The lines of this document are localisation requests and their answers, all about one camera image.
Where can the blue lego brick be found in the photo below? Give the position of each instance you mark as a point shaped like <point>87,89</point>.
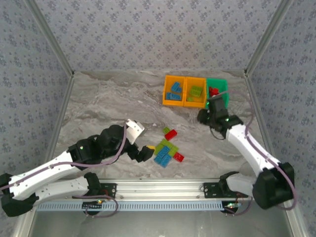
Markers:
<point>162,151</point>
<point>172,96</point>
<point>174,86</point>
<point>178,89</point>
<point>165,160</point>

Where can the red lego brick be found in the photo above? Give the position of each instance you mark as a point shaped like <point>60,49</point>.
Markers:
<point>178,156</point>
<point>211,90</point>
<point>171,134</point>
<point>216,91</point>

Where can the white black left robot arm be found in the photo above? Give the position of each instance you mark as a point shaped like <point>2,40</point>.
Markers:
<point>56,187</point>

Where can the orange plastic bin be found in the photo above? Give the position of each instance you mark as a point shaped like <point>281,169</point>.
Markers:
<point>172,103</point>
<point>197,104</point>

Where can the green plastic bin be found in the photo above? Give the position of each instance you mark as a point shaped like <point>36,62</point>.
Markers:
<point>222,85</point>

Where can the small black controller board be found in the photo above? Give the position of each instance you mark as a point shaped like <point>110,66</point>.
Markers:
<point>232,207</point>
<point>93,205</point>

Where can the grey metal lower panel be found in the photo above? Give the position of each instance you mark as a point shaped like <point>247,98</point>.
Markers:
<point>160,224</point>

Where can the aluminium mounting rail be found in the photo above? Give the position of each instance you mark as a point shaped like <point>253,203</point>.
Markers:
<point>160,188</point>

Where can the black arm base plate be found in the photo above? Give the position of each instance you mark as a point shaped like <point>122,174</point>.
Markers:
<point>209,190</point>
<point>109,188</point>

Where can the aluminium table side rail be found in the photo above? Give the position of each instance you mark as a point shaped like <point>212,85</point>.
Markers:
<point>262,123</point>
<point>60,116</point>

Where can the aluminium frame post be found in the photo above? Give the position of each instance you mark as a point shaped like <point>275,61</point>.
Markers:
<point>267,37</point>
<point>51,37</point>

